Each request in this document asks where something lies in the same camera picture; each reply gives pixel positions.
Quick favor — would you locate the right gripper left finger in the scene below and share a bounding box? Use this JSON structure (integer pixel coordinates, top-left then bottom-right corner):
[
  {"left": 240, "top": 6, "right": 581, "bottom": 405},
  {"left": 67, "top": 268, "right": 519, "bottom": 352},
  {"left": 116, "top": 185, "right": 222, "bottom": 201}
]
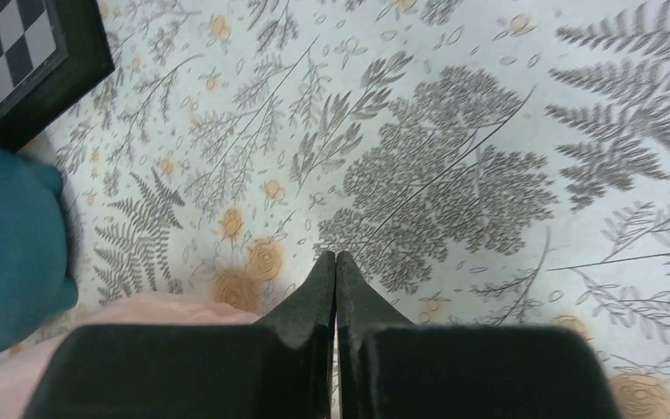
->
[{"left": 24, "top": 251, "right": 336, "bottom": 418}]

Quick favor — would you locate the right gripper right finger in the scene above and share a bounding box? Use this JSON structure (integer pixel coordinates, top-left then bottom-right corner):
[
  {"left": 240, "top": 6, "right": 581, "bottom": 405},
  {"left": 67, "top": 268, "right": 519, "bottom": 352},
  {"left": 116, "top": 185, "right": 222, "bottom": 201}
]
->
[{"left": 335, "top": 252, "right": 621, "bottom": 418}]

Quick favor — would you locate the pink plastic trash bag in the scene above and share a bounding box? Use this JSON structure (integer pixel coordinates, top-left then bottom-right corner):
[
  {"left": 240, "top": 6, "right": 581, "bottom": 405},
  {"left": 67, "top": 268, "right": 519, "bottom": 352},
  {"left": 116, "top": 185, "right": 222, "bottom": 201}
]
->
[{"left": 0, "top": 292, "right": 260, "bottom": 418}]

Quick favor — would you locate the teal plastic trash bin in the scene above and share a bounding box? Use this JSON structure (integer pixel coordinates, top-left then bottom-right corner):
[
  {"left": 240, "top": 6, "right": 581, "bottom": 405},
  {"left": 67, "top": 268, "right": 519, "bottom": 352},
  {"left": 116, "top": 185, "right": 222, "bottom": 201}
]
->
[{"left": 0, "top": 148, "right": 79, "bottom": 353}]

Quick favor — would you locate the floral patterned tablecloth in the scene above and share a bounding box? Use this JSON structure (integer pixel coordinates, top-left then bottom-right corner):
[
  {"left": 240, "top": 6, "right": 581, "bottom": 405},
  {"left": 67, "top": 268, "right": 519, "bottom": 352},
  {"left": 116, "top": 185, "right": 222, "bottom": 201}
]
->
[{"left": 0, "top": 1, "right": 670, "bottom": 418}]

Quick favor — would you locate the black white checkered board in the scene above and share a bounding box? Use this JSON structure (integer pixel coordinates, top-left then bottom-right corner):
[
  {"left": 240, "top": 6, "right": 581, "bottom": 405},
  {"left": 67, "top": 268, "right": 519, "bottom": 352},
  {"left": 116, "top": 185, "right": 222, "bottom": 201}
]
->
[{"left": 0, "top": 0, "right": 114, "bottom": 152}]

